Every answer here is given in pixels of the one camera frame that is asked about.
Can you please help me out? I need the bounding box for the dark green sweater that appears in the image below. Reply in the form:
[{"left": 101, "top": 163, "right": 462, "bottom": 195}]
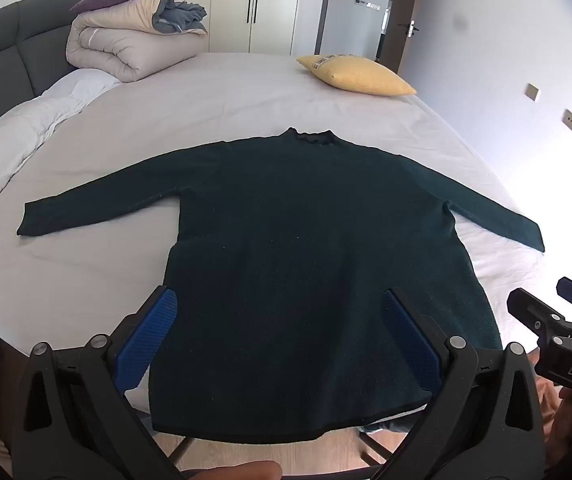
[{"left": 17, "top": 128, "right": 546, "bottom": 445}]

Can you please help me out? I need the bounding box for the beige folded comforter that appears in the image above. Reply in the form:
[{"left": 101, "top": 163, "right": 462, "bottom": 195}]
[{"left": 66, "top": 0, "right": 210, "bottom": 82}]

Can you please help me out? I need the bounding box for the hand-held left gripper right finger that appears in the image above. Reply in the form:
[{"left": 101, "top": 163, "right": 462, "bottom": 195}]
[{"left": 371, "top": 287, "right": 549, "bottom": 480}]

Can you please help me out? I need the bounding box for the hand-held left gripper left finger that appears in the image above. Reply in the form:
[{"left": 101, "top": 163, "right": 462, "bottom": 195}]
[{"left": 13, "top": 285, "right": 187, "bottom": 480}]

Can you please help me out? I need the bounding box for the cream wardrobe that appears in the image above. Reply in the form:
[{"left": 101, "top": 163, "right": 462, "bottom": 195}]
[{"left": 138, "top": 0, "right": 334, "bottom": 56}]

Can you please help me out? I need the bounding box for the person's left hand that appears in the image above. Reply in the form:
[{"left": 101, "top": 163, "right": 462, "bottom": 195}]
[{"left": 186, "top": 461, "right": 283, "bottom": 480}]

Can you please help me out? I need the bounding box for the yellow pillow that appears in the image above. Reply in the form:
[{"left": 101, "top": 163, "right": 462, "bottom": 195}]
[{"left": 296, "top": 54, "right": 417, "bottom": 97}]

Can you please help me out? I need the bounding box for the white duvet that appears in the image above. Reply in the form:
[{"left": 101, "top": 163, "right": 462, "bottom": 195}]
[{"left": 0, "top": 67, "right": 124, "bottom": 240}]

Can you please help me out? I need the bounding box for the blue grey blanket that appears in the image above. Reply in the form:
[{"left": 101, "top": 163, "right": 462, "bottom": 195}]
[{"left": 152, "top": 0, "right": 209, "bottom": 36}]

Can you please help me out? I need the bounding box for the dark brown door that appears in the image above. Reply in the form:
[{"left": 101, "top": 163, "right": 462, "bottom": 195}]
[{"left": 386, "top": 0, "right": 429, "bottom": 73}]

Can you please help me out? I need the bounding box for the dark grey padded headboard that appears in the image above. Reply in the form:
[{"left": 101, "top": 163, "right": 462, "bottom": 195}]
[{"left": 0, "top": 0, "right": 111, "bottom": 151}]

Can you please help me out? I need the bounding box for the bed with white sheet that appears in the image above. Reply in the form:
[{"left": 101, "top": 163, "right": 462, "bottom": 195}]
[{"left": 0, "top": 52, "right": 542, "bottom": 441}]

